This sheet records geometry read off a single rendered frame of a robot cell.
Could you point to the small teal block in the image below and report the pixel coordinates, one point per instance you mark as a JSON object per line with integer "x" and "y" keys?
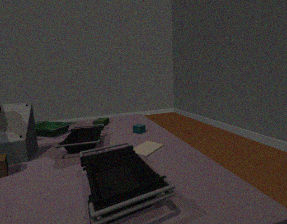
{"x": 139, "y": 128}

